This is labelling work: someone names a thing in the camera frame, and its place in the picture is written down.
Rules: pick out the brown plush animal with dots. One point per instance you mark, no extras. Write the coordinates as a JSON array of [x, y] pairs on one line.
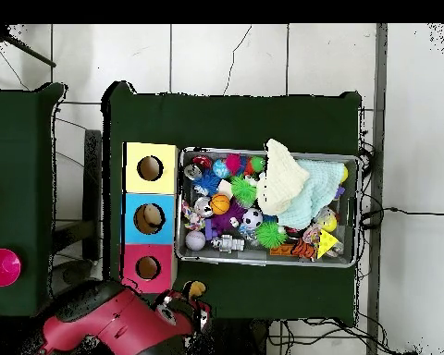
[[195, 289]]

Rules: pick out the blue spiky ball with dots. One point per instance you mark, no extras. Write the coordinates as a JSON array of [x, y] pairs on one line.
[[207, 181]]

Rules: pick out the cream waffle cloth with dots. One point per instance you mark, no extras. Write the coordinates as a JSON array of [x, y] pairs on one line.
[[281, 181]]

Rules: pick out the white baseball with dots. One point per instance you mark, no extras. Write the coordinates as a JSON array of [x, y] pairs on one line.
[[195, 240]]

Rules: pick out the dark green side tablecloth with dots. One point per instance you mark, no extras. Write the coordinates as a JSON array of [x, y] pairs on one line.
[[18, 148]]

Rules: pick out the yellow cheese wedge toy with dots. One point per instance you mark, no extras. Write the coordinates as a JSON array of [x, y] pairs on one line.
[[326, 240]]

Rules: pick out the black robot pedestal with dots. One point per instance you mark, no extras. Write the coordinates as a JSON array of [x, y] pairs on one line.
[[240, 340]]

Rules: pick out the multicolour spiky caterpillar toy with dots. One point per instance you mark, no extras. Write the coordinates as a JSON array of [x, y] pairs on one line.
[[232, 162]]

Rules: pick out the orange basketball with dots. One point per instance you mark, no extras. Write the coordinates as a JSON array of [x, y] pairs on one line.
[[220, 204]]

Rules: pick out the silver mesh bin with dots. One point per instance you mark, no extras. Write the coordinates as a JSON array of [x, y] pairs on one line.
[[203, 258]]

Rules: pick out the light blue waffle cloth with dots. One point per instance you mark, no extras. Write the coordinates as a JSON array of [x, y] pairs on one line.
[[314, 192]]

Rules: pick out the pink bowl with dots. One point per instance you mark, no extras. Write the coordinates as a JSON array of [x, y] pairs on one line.
[[2, 268]]

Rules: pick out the green spiky monster with eyes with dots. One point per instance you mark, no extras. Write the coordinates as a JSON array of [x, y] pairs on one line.
[[243, 188]]

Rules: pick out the wooden box with three holes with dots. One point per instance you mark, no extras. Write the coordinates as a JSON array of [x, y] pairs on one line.
[[162, 229]]

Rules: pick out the black upright panel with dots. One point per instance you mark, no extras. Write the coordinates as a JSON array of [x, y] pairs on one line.
[[92, 185]]

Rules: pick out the grey round base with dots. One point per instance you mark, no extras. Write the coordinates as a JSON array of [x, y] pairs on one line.
[[74, 271]]

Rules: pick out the small soccer ball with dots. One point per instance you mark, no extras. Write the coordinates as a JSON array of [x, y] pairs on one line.
[[252, 218]]

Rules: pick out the black tripod leg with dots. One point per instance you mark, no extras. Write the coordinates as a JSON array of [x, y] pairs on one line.
[[29, 53]]

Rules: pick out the silver robot toy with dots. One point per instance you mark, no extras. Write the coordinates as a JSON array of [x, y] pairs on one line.
[[227, 244]]

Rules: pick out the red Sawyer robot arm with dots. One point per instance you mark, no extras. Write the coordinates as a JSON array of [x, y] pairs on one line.
[[107, 321]]

